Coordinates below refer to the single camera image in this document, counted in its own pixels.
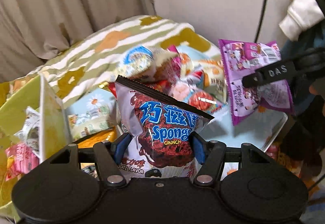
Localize gold Pillows snack bag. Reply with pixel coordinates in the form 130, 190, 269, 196
77, 127, 118, 149

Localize Sponge Crunch chocolate snack bag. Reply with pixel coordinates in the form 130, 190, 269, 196
115, 76, 213, 178

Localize blue shrimp cracker bag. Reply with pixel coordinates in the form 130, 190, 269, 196
168, 81, 225, 114

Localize purple snack bag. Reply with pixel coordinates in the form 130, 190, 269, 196
218, 39, 294, 125

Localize red cartoon snack bag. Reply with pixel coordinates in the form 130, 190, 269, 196
104, 80, 171, 98

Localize pink snack bag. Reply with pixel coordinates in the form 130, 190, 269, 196
153, 45, 181, 84

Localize person's right hand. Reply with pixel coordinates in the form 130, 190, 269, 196
309, 78, 325, 115

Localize light blue daisy cloth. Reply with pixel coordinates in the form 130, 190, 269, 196
64, 87, 288, 153

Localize light blue illustrated snack bag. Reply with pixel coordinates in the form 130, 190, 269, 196
66, 89, 121, 140

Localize green storage box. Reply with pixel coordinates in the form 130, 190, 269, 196
1, 74, 72, 221

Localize white orange snack bag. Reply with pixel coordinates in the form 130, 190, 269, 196
177, 45, 227, 103

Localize white round tray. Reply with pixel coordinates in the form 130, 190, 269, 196
261, 114, 288, 152

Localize white blue puffed snack bag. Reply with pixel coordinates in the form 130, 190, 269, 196
118, 45, 179, 81

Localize beige curtain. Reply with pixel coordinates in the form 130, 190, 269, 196
1, 0, 155, 82

